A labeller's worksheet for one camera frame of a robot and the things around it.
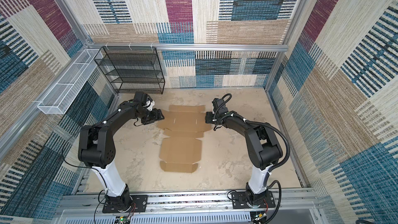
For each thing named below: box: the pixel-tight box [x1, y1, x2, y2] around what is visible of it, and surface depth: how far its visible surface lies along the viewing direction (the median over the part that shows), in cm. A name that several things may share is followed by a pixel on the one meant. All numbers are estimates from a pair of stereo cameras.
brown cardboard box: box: [156, 104, 212, 173], surface depth 96 cm
